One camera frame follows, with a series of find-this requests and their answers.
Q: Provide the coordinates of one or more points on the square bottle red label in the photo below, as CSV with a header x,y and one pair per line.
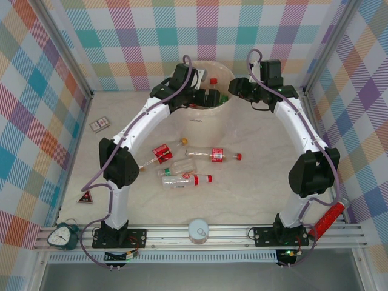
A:
x,y
162,151

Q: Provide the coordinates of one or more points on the clear bottle red white label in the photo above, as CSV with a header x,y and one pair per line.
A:
x,y
182,182

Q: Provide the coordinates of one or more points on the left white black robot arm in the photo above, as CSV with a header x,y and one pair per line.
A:
x,y
148,124

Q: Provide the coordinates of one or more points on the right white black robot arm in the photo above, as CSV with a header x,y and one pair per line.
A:
x,y
289,121

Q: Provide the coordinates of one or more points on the clear plastic bin liner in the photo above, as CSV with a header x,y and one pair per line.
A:
x,y
222,77

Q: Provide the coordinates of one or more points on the beige round waste bin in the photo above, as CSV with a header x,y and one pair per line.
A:
x,y
206,127

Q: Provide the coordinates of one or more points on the clear bottle green white label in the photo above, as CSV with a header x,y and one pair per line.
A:
x,y
182,166

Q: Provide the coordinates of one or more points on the small red white matchbox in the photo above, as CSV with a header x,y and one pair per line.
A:
x,y
100,124

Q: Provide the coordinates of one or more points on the silver tin can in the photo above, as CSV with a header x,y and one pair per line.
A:
x,y
198,230

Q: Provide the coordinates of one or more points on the red black triangle badge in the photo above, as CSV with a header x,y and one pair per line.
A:
x,y
85,199

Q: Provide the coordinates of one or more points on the green alarm clock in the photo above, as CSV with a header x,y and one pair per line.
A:
x,y
60,238

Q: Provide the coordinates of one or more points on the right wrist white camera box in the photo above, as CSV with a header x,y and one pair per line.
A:
x,y
252,79

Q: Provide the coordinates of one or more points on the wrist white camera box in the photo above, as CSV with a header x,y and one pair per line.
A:
x,y
201,74
252,79

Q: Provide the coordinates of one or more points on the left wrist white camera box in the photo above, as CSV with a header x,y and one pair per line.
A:
x,y
201,74

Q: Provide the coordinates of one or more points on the aluminium frame post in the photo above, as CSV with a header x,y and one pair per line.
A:
x,y
330,45
65,51

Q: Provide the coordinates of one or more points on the aluminium side rail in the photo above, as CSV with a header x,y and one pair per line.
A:
x,y
314,121
82,116

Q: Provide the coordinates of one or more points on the aluminium mounting rail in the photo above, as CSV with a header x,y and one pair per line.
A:
x,y
169,235

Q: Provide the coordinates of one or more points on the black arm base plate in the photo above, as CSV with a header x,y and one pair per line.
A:
x,y
138,238
263,236

